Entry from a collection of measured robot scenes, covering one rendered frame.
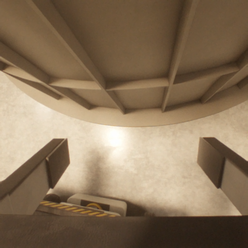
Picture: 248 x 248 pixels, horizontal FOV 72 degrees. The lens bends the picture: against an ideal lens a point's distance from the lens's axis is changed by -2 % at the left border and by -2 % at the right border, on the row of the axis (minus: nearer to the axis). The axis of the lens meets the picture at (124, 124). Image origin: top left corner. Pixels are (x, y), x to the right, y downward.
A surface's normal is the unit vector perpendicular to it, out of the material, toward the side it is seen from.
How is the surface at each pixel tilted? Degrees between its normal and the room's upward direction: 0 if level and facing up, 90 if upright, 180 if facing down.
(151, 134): 0
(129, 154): 0
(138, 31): 90
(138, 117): 0
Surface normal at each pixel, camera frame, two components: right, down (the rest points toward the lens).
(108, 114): -0.16, -0.14
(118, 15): 0.03, 0.99
